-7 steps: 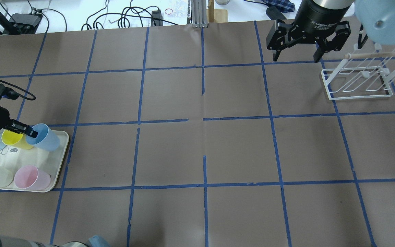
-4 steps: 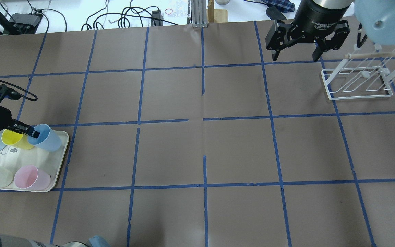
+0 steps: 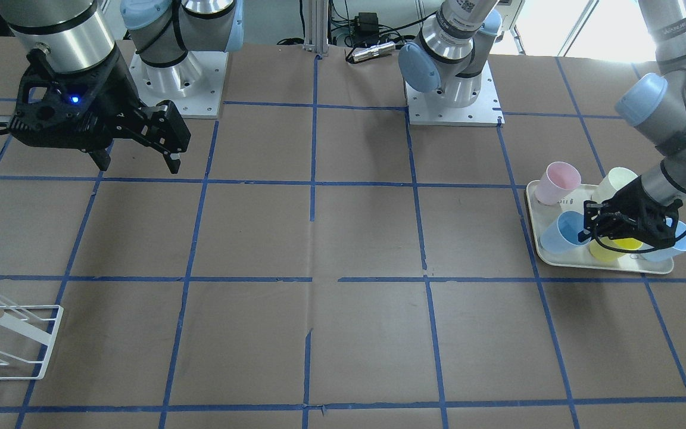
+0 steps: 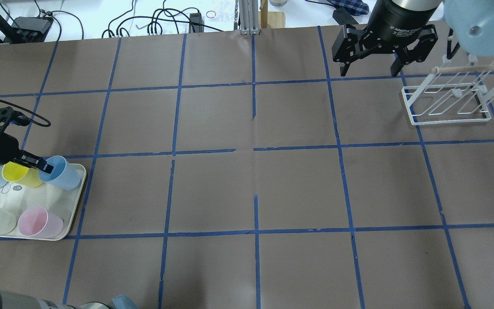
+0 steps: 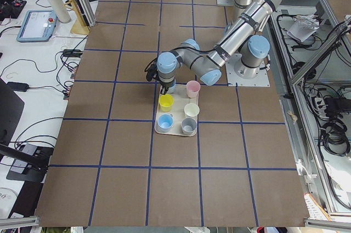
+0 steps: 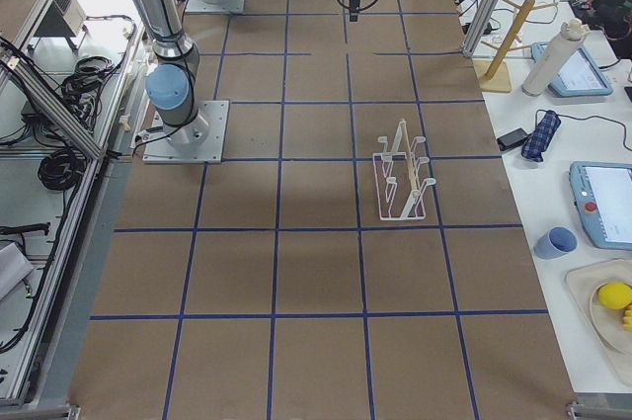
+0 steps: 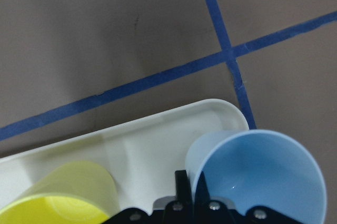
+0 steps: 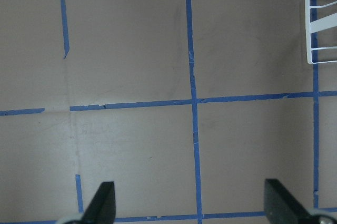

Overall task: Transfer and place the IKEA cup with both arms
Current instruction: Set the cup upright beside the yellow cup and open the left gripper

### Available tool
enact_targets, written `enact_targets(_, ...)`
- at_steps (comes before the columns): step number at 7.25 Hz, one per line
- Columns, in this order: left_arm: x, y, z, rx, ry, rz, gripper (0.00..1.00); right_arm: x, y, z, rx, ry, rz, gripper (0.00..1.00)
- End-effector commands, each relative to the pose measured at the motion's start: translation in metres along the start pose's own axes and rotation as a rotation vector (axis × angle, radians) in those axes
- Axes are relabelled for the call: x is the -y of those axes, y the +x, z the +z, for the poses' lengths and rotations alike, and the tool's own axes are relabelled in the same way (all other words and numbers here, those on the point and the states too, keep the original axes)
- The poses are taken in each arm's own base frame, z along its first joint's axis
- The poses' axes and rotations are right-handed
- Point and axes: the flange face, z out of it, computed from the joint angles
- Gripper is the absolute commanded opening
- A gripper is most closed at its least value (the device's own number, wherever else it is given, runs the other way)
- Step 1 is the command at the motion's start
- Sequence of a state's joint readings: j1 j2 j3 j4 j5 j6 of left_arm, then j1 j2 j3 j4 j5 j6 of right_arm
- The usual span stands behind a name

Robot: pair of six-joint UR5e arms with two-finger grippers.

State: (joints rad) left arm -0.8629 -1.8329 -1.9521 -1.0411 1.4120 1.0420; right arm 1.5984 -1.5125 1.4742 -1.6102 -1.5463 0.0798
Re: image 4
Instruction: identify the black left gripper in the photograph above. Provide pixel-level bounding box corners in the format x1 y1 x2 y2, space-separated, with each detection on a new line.
0 133 54 174

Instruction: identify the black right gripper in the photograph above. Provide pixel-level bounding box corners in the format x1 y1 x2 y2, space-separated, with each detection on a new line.
332 0 439 77

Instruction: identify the light blue cup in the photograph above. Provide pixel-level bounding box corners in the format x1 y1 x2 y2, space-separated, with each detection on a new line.
39 156 81 191

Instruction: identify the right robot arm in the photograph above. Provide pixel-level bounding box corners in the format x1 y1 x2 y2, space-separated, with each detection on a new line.
332 0 494 76

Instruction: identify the yellow cup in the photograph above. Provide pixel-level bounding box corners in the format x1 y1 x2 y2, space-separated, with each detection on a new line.
2 162 43 188

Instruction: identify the pink cup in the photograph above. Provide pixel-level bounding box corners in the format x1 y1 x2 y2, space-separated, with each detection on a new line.
17 206 63 239

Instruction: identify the cream plastic tray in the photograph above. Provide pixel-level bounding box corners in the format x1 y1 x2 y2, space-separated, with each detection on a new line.
0 164 87 241

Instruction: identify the folded plaid umbrella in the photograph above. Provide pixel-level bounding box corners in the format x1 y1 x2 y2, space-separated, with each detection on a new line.
328 0 369 16

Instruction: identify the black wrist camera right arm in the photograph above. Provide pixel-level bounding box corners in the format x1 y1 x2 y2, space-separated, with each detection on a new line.
0 107 31 129

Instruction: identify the white wire cup rack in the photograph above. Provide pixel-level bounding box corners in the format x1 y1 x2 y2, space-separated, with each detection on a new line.
401 54 494 126

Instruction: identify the aluminium frame post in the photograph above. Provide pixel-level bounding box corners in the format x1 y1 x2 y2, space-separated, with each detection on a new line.
237 0 260 35

